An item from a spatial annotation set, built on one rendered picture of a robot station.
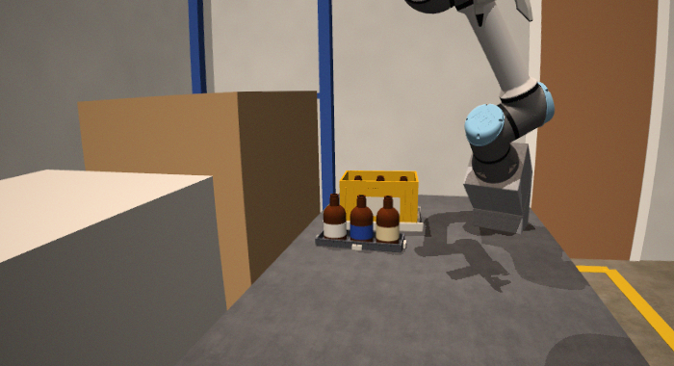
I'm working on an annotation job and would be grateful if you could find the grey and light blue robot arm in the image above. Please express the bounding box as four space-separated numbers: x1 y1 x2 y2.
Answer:
405 0 555 183

